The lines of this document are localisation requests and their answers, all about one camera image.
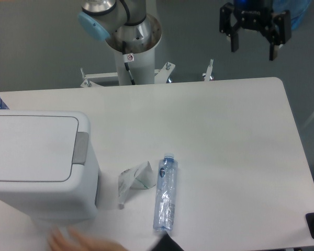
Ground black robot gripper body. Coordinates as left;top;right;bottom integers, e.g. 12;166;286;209
232;0;274;33

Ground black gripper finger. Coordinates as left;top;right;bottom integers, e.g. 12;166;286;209
219;3;242;52
261;10;291;61

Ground white trash can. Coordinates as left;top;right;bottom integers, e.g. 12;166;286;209
0;110;99;221

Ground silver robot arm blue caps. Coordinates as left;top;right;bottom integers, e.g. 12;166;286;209
78;1;291;61

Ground blurred human hand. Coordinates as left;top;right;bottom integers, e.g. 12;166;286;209
48;227;128;251

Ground blue water jug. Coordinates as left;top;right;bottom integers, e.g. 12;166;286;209
273;0;312;31

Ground crumpled white plastic wrapper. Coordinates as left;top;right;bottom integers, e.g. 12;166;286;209
118;161;156;209

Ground clear plastic water bottle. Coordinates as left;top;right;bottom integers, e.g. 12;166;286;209
153;153;178;231

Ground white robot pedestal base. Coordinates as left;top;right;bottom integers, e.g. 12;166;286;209
81;46;176;88

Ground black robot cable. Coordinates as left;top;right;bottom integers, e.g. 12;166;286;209
121;41;137;86

